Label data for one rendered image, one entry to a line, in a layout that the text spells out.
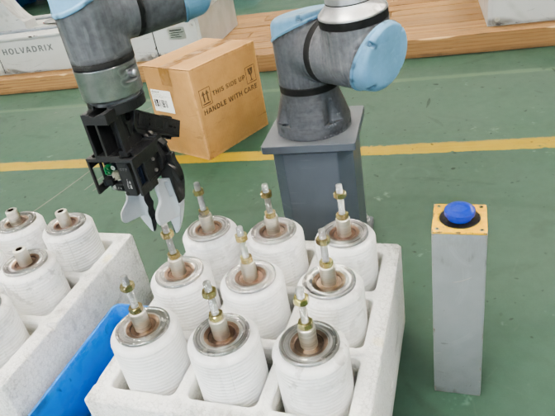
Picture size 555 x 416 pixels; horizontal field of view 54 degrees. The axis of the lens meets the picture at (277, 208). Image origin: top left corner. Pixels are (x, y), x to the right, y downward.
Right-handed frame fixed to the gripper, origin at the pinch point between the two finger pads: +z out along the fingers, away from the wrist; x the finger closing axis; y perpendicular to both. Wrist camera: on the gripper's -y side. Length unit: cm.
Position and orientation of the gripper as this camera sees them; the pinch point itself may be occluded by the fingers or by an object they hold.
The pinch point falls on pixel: (165, 220)
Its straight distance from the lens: 81.7
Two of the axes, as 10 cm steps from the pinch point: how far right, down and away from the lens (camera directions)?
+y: -3.3, 5.4, -7.8
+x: 9.3, 0.5, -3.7
